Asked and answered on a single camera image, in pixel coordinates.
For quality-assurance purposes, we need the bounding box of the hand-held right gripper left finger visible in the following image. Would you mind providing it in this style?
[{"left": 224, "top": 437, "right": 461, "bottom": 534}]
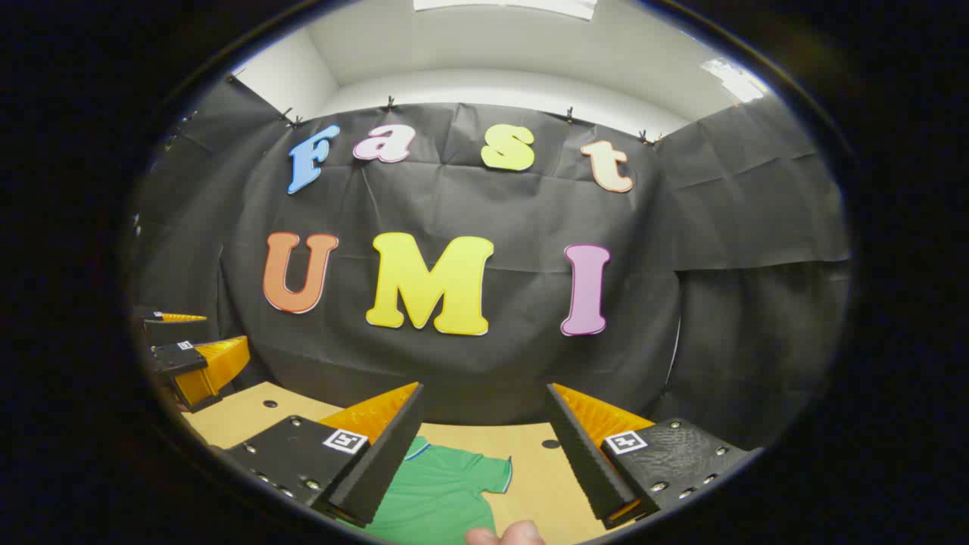
[{"left": 223, "top": 382, "right": 425, "bottom": 528}]

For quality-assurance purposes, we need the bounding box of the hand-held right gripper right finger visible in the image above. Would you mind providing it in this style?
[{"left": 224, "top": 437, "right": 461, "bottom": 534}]
[{"left": 547, "top": 382, "right": 762, "bottom": 531}]

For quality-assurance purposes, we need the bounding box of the green T-shirt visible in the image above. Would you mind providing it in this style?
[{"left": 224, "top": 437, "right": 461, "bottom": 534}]
[{"left": 337, "top": 437, "right": 514, "bottom": 545}]

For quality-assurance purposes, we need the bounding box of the black backdrop cloth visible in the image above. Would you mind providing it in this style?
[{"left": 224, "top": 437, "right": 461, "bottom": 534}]
[{"left": 130, "top": 76, "right": 855, "bottom": 455}]

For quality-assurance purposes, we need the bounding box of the ceiling light panel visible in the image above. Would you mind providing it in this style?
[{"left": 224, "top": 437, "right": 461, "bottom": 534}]
[{"left": 700, "top": 58, "right": 767, "bottom": 104}]

